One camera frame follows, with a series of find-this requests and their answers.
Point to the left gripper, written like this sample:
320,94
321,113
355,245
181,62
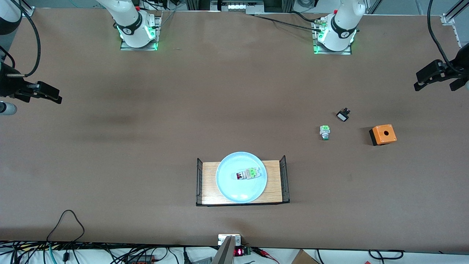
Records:
462,63

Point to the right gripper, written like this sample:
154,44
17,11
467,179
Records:
8,85

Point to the red push button switch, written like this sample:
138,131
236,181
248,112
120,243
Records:
248,173

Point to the light blue round plate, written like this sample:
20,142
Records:
234,190

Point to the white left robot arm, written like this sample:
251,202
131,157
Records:
342,25

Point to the orange black device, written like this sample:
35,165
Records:
141,259

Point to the brown cardboard box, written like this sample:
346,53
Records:
304,258

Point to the grey power adapter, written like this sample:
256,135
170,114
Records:
201,261

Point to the red LED display module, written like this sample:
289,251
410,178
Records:
239,252

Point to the aluminium corner bracket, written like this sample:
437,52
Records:
447,19

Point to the orange button enclosure box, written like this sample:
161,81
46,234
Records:
383,135

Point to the small black white switch part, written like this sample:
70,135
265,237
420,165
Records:
343,116

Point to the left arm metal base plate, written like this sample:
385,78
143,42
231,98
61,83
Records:
331,52

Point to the green push button switch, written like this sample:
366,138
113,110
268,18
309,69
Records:
325,132

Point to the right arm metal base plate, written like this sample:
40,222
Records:
158,36

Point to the aluminium frame rack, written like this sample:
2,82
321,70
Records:
240,6

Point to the aluminium camera mast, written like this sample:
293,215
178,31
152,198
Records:
224,253

